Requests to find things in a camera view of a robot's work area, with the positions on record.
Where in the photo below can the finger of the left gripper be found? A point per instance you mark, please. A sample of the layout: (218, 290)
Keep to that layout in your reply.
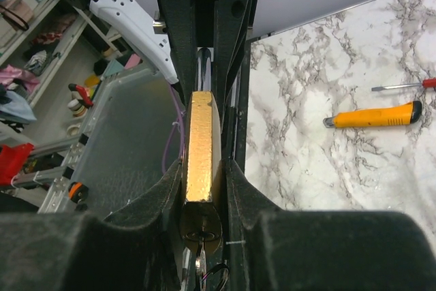
(232, 19)

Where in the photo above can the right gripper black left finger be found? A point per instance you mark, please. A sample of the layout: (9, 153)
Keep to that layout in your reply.
(137, 247)

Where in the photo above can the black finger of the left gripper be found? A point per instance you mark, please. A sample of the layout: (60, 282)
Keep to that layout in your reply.
(178, 15)

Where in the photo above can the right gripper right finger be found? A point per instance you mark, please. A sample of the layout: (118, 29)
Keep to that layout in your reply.
(274, 249)

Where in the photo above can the padlock keys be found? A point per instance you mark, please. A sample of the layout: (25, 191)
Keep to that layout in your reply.
(201, 270)

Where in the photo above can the brass padlock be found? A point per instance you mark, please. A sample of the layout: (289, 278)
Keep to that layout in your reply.
(200, 224)

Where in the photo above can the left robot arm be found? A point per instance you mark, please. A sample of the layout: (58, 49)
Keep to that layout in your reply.
(136, 27)

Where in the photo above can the cluttered white shelf unit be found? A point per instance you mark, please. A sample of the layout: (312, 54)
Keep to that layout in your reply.
(68, 41)

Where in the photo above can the orange utility knife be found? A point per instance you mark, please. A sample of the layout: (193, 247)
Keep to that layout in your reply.
(395, 116)

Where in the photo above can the blue red screwdriver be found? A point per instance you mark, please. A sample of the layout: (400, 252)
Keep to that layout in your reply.
(425, 84)

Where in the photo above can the red handled tool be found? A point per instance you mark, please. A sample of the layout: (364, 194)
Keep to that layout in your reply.
(84, 99)

